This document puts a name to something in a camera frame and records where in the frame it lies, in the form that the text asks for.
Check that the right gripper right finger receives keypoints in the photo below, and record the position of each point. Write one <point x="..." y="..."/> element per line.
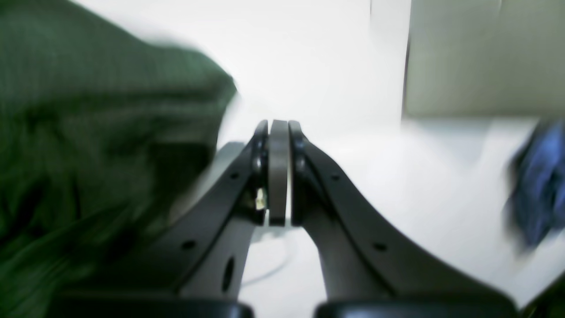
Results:
<point x="370" y="269"/>

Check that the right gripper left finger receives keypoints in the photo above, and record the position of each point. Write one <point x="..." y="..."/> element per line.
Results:
<point x="194" y="269"/>

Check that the dark green t-shirt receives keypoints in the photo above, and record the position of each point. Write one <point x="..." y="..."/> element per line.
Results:
<point x="100" y="132"/>

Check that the blue cloth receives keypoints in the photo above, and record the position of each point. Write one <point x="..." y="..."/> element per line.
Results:
<point x="537" y="198"/>

